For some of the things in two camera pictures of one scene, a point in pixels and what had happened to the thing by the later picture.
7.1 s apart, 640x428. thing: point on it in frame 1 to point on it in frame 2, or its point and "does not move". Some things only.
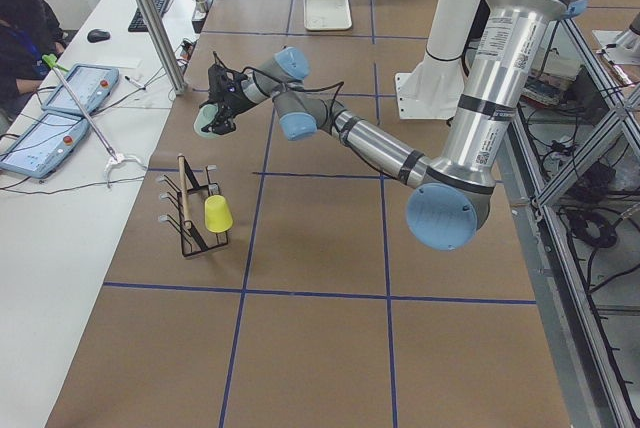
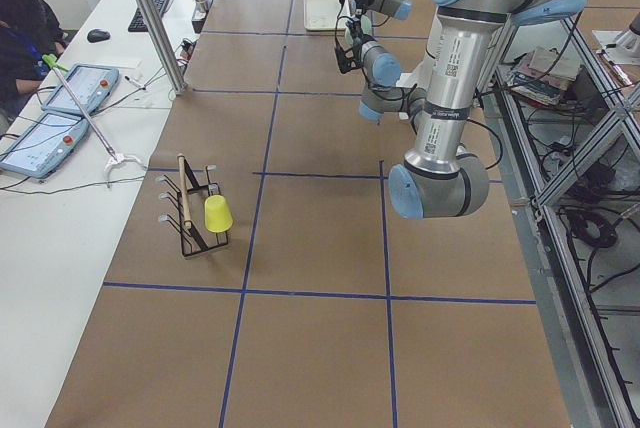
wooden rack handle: [182, 171] does not move
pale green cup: [206, 113] to [365, 24]
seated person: [31, 32] does not move
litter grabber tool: [51, 60] does not move
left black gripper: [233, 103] to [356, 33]
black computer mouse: [97, 35] does not move
